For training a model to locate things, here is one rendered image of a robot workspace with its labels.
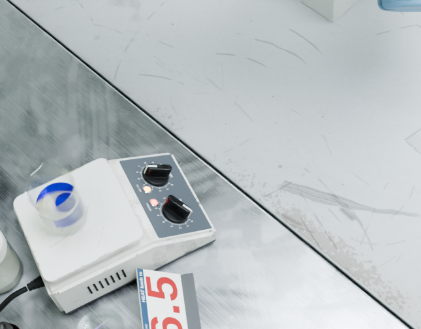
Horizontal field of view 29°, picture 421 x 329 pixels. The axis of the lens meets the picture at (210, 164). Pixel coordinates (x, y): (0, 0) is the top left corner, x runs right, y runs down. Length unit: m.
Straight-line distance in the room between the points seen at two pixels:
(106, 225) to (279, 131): 0.27
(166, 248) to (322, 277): 0.18
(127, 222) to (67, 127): 0.24
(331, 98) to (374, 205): 0.16
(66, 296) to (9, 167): 0.24
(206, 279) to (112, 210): 0.14
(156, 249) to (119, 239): 0.05
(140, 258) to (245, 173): 0.19
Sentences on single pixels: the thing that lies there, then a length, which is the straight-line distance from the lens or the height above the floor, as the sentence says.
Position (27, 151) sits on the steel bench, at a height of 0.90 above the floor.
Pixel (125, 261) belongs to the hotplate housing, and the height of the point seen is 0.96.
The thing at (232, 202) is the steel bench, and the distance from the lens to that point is 1.00.
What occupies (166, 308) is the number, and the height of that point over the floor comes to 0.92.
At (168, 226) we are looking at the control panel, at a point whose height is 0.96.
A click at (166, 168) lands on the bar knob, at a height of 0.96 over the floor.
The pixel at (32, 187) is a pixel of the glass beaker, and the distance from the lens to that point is 0.89.
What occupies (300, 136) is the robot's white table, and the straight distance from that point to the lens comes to 1.05.
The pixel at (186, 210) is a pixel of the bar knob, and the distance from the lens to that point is 0.93.
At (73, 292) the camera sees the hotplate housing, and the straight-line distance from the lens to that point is 0.93.
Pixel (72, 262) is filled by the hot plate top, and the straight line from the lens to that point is 0.90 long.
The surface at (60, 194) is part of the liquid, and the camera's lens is 0.90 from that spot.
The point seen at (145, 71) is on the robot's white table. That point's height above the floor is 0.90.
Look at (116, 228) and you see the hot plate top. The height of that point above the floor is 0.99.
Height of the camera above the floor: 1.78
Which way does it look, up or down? 58 degrees down
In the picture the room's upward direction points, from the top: 12 degrees counter-clockwise
